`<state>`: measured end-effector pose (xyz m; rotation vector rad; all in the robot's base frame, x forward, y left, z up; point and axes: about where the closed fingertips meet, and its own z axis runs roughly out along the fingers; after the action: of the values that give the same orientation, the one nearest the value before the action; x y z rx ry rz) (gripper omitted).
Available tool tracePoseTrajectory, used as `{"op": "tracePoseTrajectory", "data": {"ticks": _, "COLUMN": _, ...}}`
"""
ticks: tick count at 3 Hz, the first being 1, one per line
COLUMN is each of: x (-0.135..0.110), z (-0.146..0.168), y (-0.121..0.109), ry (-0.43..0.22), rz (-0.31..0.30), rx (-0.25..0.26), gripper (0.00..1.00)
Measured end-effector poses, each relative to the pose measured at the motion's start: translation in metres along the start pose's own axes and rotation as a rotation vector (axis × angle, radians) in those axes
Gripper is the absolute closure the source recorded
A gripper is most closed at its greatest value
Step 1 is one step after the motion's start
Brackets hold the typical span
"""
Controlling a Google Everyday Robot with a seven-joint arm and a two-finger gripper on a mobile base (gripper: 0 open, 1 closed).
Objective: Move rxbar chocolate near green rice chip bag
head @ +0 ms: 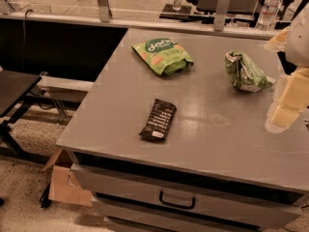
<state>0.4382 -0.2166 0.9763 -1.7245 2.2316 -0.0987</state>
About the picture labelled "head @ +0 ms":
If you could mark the black rxbar chocolate bar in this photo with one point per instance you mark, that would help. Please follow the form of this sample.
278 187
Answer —
159 121

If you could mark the grey cabinet with drawers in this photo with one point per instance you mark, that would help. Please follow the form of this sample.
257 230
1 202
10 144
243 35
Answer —
217 149

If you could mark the black drawer handle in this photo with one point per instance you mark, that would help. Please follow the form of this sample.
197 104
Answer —
175 201

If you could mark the cardboard box on floor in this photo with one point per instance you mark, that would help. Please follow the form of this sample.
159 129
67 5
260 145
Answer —
63 184

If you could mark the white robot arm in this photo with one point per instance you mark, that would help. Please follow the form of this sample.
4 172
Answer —
297 44

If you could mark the metal railing frame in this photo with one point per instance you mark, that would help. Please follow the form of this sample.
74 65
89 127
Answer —
142 14

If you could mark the crumpled green snack bag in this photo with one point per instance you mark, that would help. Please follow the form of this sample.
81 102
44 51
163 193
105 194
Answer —
244 74

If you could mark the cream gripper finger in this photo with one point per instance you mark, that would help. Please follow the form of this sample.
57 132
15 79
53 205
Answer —
278 42
290 99

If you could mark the green rice chip bag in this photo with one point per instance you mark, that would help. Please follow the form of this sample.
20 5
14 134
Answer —
163 55

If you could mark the clear water bottle right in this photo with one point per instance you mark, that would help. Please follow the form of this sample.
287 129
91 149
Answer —
267 13

